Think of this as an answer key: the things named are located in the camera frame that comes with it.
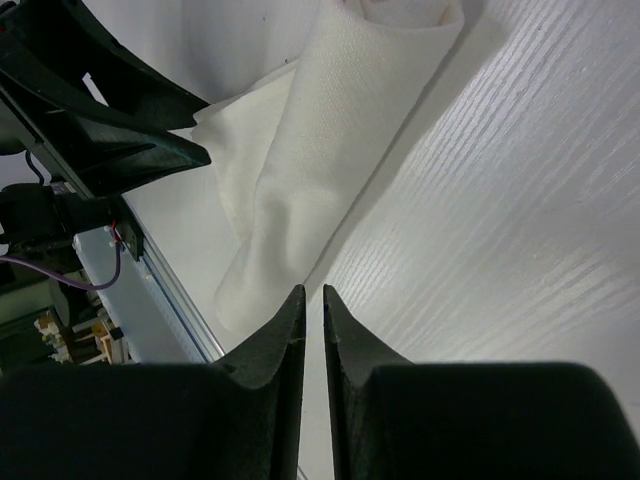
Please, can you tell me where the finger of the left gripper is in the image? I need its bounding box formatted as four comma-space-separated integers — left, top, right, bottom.
1, 34, 211, 198
49, 1, 207, 130

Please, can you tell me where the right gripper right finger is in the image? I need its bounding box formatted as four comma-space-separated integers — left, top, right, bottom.
323, 286, 639, 479

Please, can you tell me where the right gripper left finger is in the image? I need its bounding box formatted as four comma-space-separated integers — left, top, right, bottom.
1, 286, 306, 479

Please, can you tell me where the white cloth napkin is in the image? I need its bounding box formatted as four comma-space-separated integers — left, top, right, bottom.
192, 1, 465, 334

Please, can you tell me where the front aluminium rail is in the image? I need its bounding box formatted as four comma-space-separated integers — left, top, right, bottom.
73, 196, 225, 364

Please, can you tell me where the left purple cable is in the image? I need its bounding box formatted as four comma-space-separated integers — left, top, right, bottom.
0, 234, 124, 292

